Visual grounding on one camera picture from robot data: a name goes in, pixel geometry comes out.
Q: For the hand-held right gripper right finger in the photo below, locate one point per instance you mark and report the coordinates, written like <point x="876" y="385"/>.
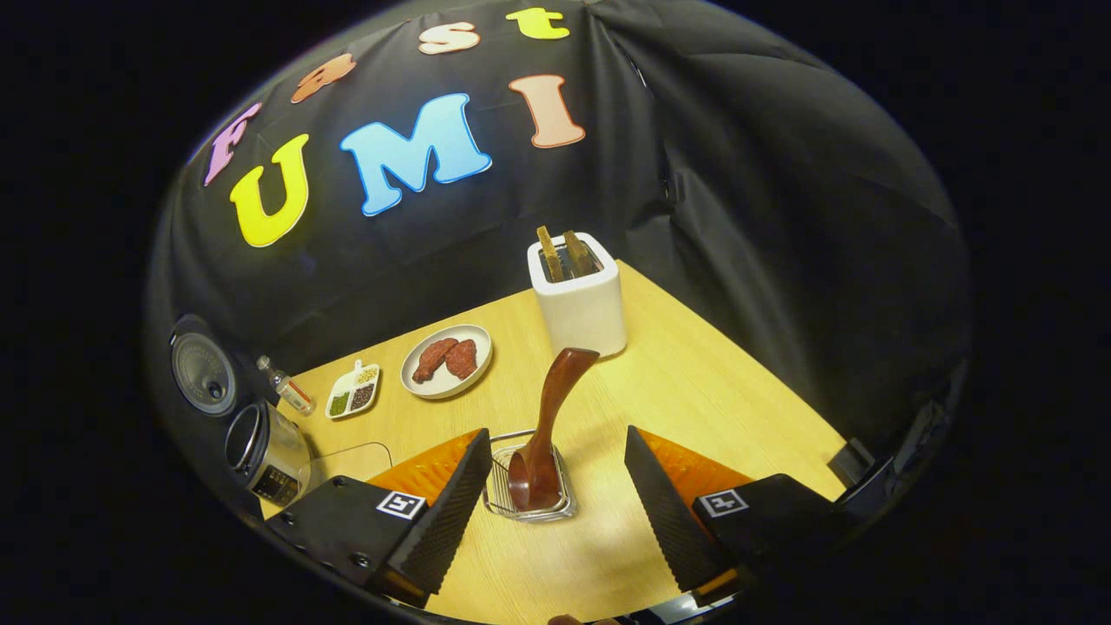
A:
<point x="664" y="512"/>

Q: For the small clear glass bottle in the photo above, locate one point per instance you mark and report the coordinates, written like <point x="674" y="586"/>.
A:
<point x="291" y="391"/>

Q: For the white divided bean dish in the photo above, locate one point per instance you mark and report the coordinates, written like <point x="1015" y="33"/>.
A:
<point x="351" y="395"/>

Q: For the clear glass dish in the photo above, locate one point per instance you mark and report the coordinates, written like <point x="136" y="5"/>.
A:
<point x="347" y="460"/>

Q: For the grey and silver rice cooker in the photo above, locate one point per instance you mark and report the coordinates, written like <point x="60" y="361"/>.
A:
<point x="269" y="460"/>

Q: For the dark wooden spoon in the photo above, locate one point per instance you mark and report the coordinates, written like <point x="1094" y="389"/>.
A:
<point x="555" y="399"/>

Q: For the white round plate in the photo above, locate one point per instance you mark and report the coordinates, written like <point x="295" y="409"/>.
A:
<point x="477" y="343"/>

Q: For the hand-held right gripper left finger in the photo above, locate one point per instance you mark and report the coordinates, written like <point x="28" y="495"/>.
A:
<point x="451" y="512"/>

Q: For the white toaster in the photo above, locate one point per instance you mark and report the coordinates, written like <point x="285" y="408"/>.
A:
<point x="580" y="312"/>

